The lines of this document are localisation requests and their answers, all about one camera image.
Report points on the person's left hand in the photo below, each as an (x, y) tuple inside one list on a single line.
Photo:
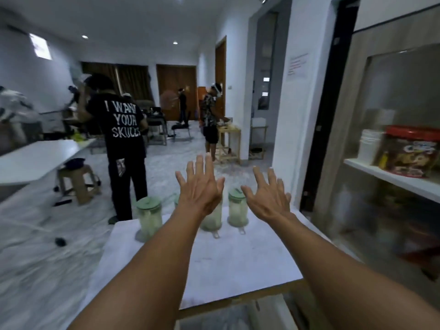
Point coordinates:
[(199, 192)]

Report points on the person's right hand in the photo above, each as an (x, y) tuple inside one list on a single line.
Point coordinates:
[(270, 204)]

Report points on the person's right middle finger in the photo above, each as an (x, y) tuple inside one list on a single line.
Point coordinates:
[(273, 180)]

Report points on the person's left middle finger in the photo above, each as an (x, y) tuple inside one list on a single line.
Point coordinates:
[(200, 168)]

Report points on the person's right little finger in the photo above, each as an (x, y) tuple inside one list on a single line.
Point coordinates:
[(288, 201)]

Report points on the person's left little finger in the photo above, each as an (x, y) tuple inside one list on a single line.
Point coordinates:
[(181, 182)]

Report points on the person's left thumb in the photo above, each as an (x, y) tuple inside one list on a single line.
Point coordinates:
[(221, 187)]

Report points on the person's right thumb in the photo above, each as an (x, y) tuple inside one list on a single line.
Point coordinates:
[(246, 194)]

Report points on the person's right forearm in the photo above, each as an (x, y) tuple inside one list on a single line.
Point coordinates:
[(343, 274)]

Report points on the person's left forearm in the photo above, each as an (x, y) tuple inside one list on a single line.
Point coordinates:
[(144, 271)]

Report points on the green-lid clear plastic jar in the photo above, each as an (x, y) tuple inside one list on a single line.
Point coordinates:
[(149, 218), (213, 219), (238, 209)]

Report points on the small wooden side table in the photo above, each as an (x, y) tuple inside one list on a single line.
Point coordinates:
[(231, 140)]

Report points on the wooden stool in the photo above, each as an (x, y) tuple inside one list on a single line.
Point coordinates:
[(258, 140), (79, 185)]

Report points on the black chair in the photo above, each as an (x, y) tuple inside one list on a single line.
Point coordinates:
[(181, 128)]

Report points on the brown wooden door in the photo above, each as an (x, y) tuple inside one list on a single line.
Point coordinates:
[(172, 89)]

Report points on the stack of white cups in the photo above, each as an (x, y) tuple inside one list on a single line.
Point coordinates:
[(369, 147)]

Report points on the brown curtains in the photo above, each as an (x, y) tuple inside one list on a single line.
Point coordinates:
[(132, 80)]

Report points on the red-lid snack jar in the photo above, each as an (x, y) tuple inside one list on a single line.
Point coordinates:
[(410, 152)]

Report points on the small black floor object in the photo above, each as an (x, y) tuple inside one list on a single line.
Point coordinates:
[(61, 241)]

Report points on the white folding table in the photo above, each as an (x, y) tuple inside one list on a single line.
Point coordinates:
[(37, 159)]

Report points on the wooden glass-door cabinet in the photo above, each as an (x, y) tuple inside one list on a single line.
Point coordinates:
[(385, 85)]

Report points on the white paper wall notice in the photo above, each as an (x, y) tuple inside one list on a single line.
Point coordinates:
[(297, 66)]

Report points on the bright wall window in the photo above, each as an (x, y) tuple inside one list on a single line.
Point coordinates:
[(40, 47)]

